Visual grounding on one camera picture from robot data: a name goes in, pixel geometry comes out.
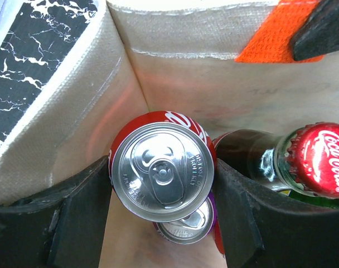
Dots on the beige canvas bag orange handles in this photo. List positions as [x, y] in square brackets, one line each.
[73, 73]

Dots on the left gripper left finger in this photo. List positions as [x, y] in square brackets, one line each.
[62, 226]

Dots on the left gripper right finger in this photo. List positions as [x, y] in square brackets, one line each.
[263, 228]

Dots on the purple soda can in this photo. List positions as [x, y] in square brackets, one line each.
[192, 228]

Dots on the red cola can back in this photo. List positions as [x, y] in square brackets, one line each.
[218, 239]

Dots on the glass cola bottle red cap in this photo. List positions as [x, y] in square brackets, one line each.
[305, 161]

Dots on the red cola can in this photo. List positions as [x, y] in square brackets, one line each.
[218, 239]
[162, 166]

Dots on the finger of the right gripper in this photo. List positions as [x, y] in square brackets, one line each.
[319, 35]

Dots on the green glass bottle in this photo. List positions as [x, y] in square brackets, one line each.
[318, 201]

